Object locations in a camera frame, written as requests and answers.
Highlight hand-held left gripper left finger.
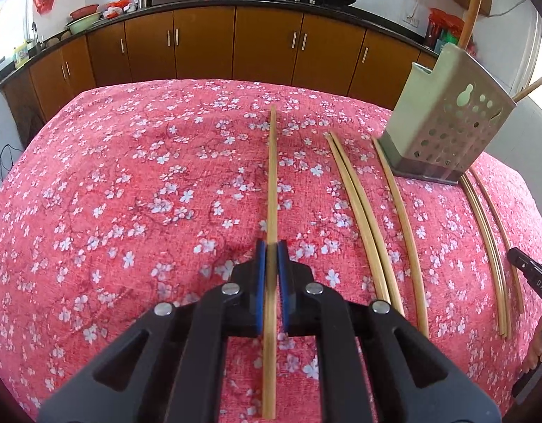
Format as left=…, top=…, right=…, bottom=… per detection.
left=37, top=240, right=267, bottom=423

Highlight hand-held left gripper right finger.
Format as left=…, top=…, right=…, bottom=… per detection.
left=277, top=240, right=503, bottom=423

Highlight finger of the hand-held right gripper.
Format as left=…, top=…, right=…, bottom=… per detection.
left=506, top=247, right=542, bottom=309

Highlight grey perforated chopstick holder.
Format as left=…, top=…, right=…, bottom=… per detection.
left=380, top=43, right=517, bottom=185

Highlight pink floral tablecloth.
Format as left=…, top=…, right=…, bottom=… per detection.
left=0, top=78, right=542, bottom=423

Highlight brown wooden base cabinets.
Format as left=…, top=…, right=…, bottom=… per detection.
left=0, top=5, right=439, bottom=121

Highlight red packaged goods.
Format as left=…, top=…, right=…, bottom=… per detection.
left=424, top=8, right=478, bottom=56

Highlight black kitchen countertop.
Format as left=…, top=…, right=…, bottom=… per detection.
left=0, top=0, right=439, bottom=89

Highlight green basin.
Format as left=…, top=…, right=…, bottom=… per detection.
left=67, top=12, right=103, bottom=35

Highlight red basin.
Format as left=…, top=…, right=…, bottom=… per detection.
left=69, top=4, right=99, bottom=20

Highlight white window frame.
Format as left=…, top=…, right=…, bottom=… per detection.
left=523, top=2, right=542, bottom=98

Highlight black cable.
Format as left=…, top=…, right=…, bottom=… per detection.
left=0, top=143, right=26, bottom=173

